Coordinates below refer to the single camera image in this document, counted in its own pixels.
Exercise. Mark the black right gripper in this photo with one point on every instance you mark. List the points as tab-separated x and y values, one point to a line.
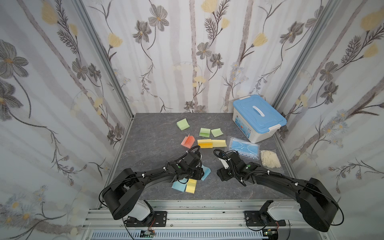
225	173

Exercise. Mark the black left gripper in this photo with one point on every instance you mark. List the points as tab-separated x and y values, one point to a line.
199	174

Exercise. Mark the blue memo pad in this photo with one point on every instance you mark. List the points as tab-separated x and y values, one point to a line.
206	171
180	185

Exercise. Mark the small yellow memo pad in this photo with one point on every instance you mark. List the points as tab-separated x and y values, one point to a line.
191	186

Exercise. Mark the large yellow memo pad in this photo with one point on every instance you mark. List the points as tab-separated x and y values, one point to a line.
205	144

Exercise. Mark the torn yellow memo page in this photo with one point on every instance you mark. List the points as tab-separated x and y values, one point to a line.
219	143

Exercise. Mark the green memo pad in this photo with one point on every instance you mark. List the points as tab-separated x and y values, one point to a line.
204	132
183	124

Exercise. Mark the torn green memo page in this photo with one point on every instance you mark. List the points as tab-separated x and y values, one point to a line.
217	132

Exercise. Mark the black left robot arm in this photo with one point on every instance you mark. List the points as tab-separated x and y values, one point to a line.
122	196

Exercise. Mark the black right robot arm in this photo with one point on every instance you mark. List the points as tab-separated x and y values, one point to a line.
317	206

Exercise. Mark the red memo pad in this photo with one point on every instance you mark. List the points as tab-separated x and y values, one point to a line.
188	141

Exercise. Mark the bag of blue face masks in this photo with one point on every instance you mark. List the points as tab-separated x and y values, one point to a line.
244	148

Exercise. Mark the clear bag with beige contents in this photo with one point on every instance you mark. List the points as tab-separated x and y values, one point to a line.
270	159

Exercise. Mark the white box with blue lid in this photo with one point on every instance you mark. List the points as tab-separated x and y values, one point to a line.
256	118

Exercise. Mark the small circuit board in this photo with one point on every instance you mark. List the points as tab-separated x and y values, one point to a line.
147	234

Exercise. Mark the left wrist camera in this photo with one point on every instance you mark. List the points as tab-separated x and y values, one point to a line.
193	159

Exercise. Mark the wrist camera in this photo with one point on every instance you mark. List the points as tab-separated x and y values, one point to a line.
193	159
230	159

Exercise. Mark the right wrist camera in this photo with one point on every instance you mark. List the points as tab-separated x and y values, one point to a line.
230	159

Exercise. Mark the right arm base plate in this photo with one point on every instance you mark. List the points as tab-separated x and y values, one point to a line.
258	219

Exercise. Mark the aluminium rail frame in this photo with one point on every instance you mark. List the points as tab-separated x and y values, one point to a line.
184	220

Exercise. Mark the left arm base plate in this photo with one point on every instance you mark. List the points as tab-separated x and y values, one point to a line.
155	219

